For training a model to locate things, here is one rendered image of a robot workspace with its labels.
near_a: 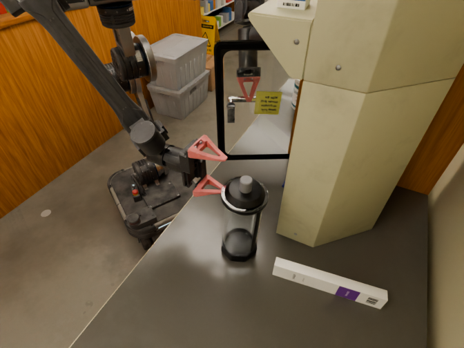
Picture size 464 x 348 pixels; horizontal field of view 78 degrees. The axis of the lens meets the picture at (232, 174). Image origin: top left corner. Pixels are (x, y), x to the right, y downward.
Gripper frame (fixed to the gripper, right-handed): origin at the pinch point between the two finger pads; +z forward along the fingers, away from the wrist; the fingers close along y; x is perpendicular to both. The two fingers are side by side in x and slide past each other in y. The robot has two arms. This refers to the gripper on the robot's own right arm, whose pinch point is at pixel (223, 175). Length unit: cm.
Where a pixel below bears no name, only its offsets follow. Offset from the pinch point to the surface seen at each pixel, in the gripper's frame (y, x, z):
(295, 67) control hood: 23.3, 8.6, 10.5
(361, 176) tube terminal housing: -0.2, 14.1, 27.9
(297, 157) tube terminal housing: 3.6, 9.2, 13.9
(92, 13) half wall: -13, 130, -183
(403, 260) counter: -26, 17, 46
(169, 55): -49, 167, -145
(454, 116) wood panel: 4, 46, 46
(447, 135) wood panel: -2, 46, 47
